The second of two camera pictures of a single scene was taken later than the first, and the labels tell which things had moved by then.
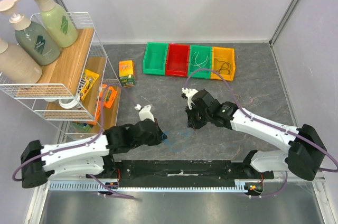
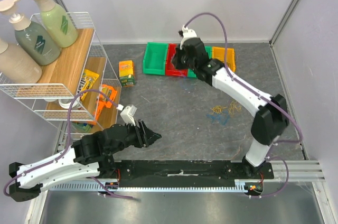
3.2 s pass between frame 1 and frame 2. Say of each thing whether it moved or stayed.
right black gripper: moved
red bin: stayed
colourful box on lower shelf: stayed
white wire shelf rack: stayed
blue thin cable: moved
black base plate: stayed
